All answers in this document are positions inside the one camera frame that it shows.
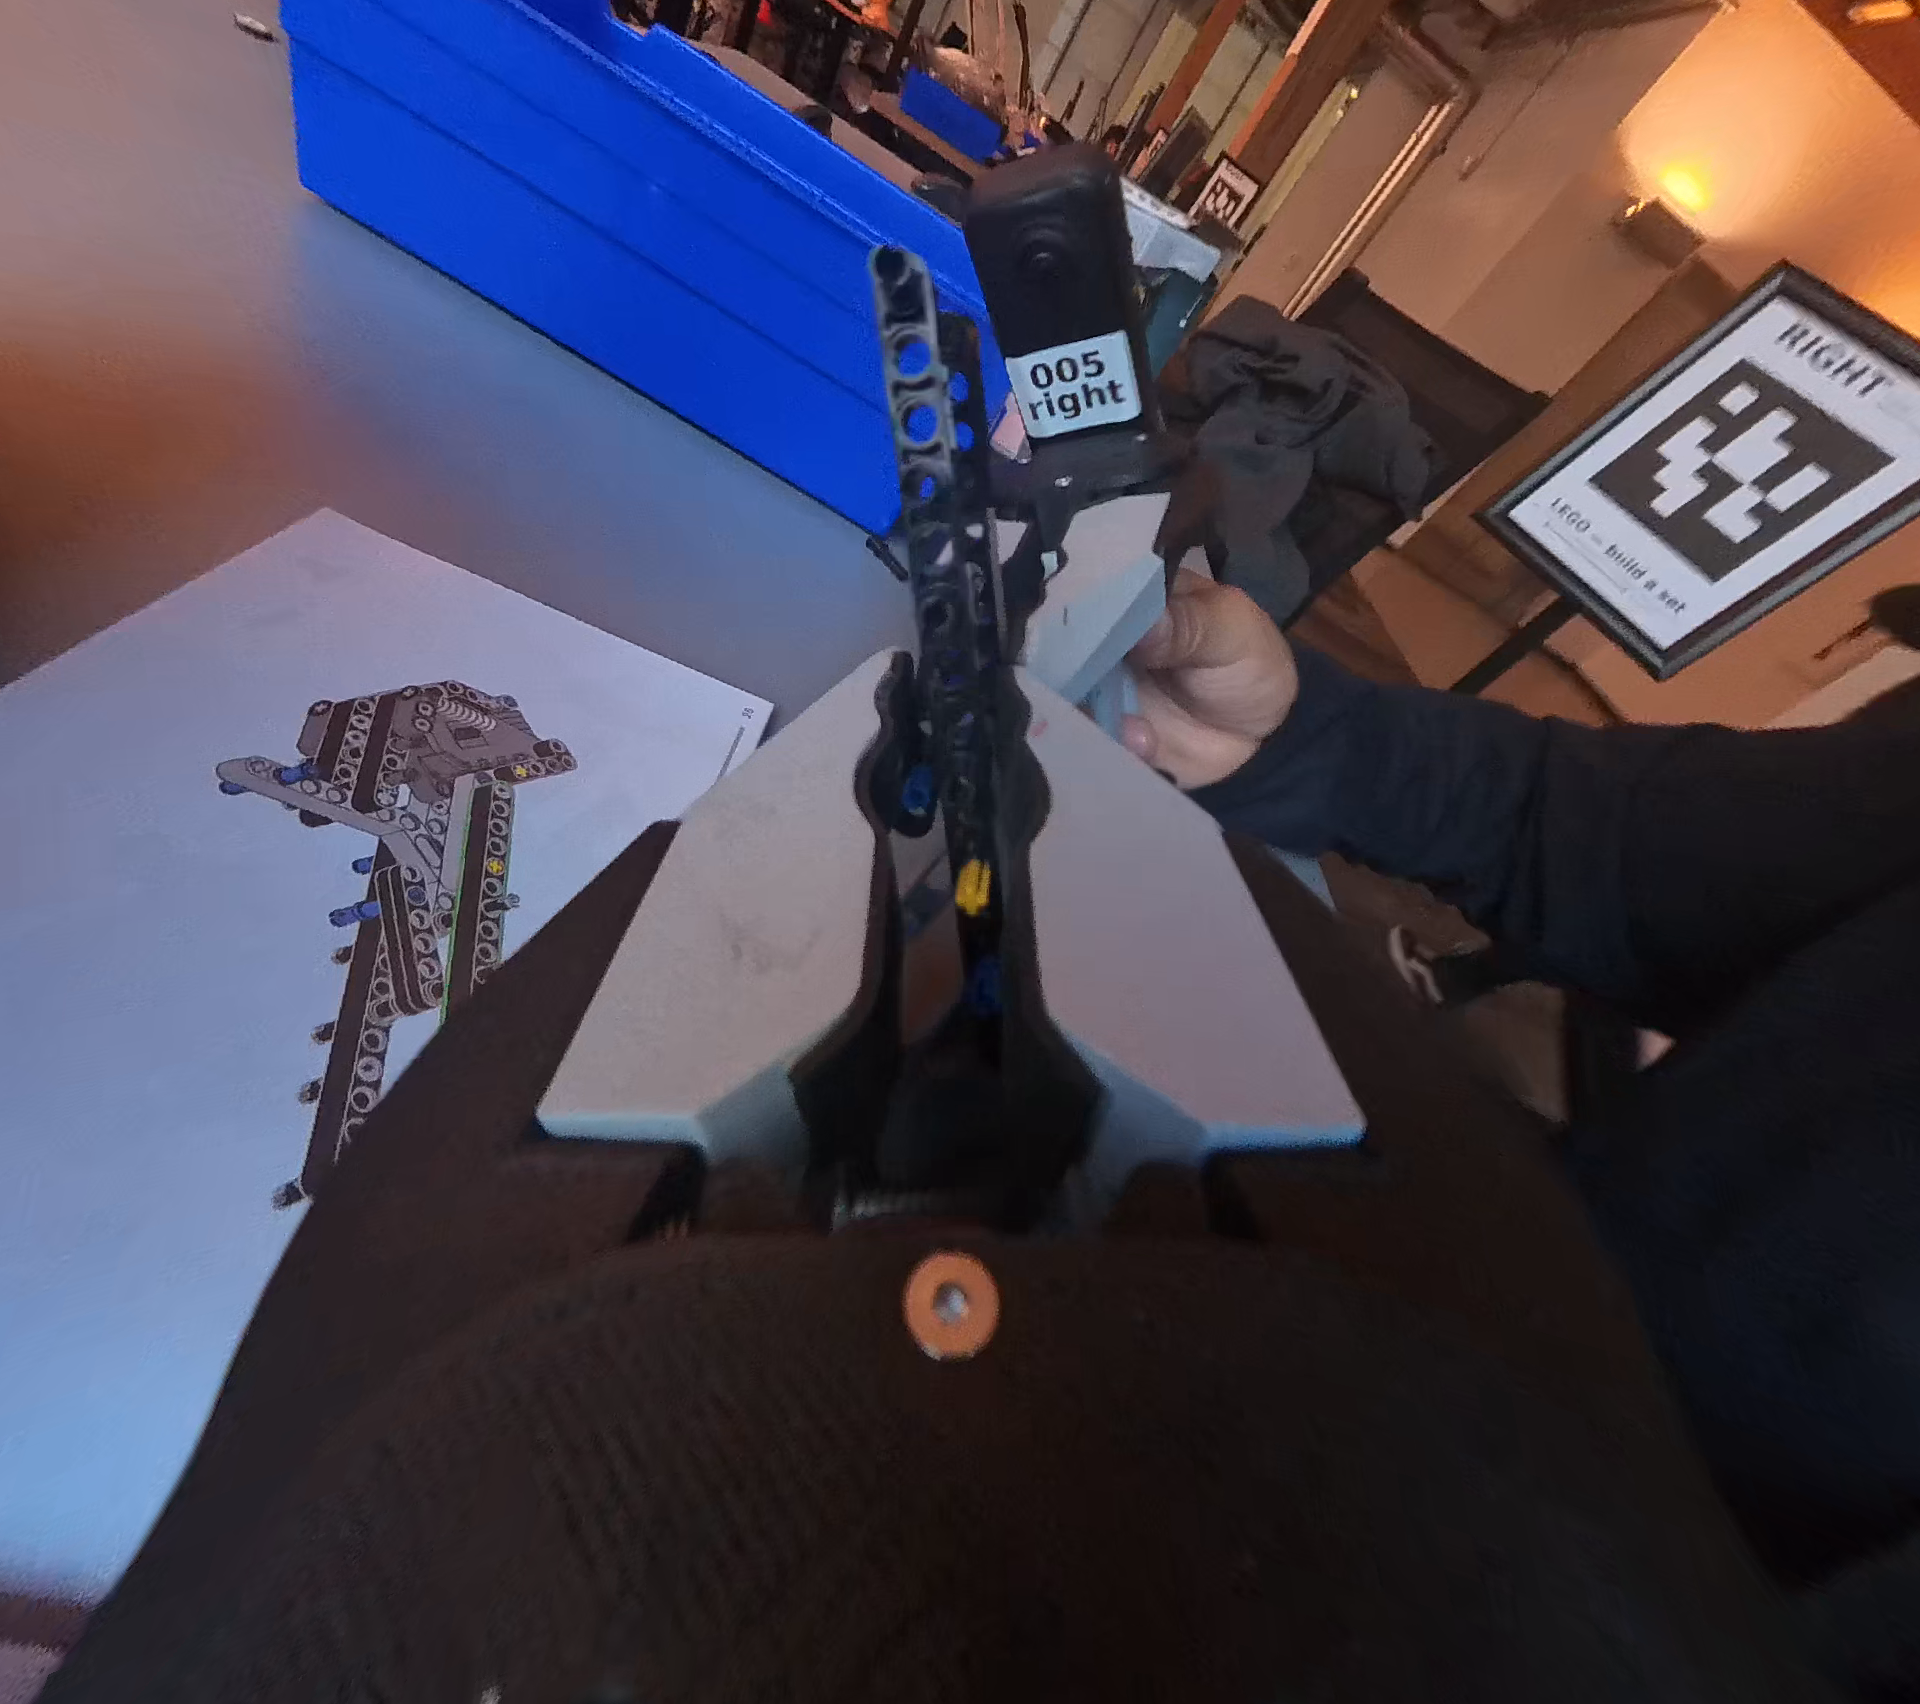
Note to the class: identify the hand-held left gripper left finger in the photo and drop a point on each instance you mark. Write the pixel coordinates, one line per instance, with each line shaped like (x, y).
(721, 968)

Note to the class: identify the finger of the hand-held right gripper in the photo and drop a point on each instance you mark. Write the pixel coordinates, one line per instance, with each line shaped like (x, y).
(1110, 579)

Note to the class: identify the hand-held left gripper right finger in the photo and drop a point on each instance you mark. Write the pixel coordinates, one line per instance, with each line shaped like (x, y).
(1184, 985)

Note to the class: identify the long black lego beam assembly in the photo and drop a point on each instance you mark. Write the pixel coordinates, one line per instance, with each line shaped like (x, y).
(931, 429)

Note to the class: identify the person's right forearm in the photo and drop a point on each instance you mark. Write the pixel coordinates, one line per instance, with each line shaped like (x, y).
(1501, 818)

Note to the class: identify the lego instruction booklet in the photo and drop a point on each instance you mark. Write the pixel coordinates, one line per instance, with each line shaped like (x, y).
(150, 985)

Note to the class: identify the person's right hand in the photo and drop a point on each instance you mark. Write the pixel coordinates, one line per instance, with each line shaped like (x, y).
(1223, 684)

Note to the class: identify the small framed marker sign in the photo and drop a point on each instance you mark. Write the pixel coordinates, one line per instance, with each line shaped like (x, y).
(1230, 192)

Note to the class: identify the small blue bin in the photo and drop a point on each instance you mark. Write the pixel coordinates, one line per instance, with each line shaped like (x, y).
(953, 115)

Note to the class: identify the dark jacket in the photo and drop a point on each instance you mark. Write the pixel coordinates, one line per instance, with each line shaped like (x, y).
(1305, 444)

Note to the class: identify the dark sneaker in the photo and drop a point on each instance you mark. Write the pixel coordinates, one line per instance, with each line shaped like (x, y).
(1448, 977)

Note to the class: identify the black chair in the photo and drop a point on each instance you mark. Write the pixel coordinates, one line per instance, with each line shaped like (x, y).
(1470, 398)

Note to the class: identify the large blue plastic bin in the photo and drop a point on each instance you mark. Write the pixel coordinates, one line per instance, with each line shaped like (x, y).
(601, 205)

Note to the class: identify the person's dark clothing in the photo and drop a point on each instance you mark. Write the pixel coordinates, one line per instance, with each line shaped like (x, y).
(1771, 1208)

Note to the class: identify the wall lamp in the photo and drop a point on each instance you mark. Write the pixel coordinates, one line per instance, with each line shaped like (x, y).
(1659, 227)

